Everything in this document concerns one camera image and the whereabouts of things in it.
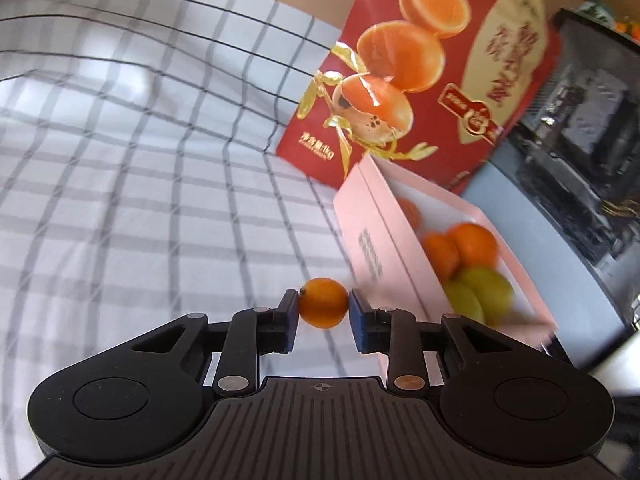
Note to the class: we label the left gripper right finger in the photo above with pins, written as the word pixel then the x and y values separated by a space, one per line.
pixel 456 340

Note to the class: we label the pink cardboard box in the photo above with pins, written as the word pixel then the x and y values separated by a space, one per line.
pixel 389 264

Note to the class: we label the red egg gift box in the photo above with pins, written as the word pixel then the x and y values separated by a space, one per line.
pixel 431 85

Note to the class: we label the small mandarin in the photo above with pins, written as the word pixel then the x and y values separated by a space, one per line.
pixel 442 253
pixel 411 212
pixel 323 303

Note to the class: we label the white black grid tablecloth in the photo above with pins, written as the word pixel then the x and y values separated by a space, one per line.
pixel 140 180

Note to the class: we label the large orange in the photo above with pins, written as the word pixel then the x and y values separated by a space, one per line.
pixel 476 245

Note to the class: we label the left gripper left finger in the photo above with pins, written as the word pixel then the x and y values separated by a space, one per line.
pixel 190 342

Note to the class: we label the yellow-green guava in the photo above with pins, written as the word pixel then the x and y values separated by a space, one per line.
pixel 494 292

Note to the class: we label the small mandarin front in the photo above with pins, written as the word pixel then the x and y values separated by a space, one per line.
pixel 442 253

